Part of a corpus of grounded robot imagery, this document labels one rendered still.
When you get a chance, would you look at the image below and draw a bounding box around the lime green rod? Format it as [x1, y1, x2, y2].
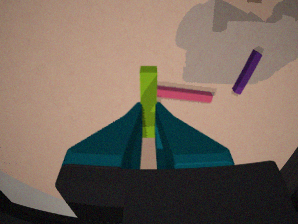
[140, 66, 157, 138]

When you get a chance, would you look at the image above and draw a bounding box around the pink rod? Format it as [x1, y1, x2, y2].
[157, 86, 213, 103]

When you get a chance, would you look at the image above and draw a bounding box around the purple rod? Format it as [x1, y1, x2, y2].
[232, 49, 262, 94]

